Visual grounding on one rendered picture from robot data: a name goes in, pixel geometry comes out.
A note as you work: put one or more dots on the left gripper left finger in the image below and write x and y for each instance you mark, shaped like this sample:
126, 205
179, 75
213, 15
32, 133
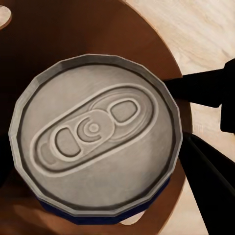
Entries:
6, 158

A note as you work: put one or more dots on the trash can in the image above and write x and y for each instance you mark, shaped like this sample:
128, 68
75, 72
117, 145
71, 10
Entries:
38, 34

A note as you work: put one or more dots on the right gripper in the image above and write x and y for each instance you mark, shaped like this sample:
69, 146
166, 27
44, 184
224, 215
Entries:
211, 88

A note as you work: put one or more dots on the can of soda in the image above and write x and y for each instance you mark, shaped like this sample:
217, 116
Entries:
96, 138

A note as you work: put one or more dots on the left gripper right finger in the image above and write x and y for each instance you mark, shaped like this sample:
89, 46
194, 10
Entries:
211, 176

